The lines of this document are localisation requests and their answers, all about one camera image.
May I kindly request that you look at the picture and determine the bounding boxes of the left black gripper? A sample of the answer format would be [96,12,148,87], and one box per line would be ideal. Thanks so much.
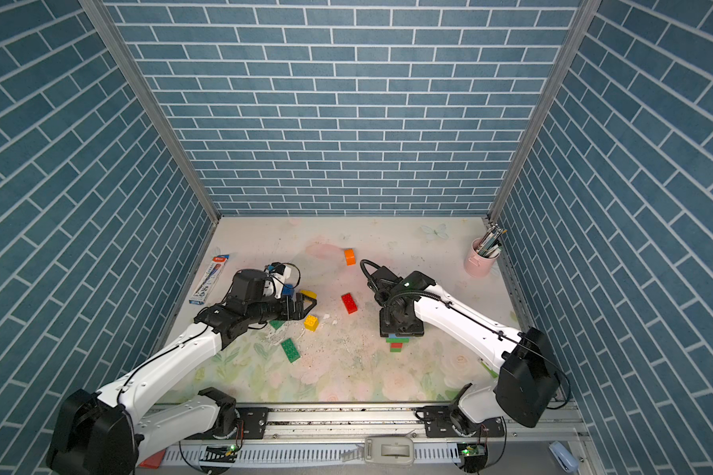
[246,292,318,325]

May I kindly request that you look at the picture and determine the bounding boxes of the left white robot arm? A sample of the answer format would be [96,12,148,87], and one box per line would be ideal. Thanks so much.
[47,262,317,474]

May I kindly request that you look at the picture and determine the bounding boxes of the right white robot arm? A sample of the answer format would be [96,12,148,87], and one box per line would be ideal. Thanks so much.
[360,259,568,437]

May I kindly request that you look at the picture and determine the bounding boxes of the yellow curved lego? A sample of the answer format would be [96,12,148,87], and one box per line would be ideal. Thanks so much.
[300,290,317,300]

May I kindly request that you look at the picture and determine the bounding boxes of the yellow square lego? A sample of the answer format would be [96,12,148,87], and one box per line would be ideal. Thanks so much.
[303,315,320,332]

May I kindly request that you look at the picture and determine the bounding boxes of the red long lego brick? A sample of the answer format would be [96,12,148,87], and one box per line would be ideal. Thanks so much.
[341,293,358,315]

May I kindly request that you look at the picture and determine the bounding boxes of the orange half-round lego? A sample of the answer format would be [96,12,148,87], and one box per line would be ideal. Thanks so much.
[344,249,357,266]

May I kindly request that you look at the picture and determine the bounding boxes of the pen package box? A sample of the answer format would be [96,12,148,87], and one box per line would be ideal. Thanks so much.
[188,255,230,305]

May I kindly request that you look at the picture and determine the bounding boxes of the pink pen cup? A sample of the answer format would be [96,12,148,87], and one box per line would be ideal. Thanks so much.
[463,237,501,277]

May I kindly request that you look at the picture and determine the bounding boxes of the pens in cup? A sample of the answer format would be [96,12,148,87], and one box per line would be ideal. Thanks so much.
[475,224,507,259]

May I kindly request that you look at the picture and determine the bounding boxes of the light blue object corner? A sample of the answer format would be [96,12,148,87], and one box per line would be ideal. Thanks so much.
[549,441,580,474]

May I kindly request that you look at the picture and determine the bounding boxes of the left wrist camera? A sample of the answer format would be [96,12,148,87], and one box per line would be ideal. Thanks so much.
[265,262,293,299]

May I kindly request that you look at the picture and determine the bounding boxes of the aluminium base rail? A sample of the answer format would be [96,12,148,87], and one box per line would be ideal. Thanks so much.
[162,403,590,469]

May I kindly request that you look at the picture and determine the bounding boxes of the grey clamp handle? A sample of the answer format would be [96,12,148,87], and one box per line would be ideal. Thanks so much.
[341,435,416,467]

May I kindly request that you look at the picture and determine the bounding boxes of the red tool on rail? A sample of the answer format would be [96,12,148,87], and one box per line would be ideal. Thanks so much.
[139,449,166,469]

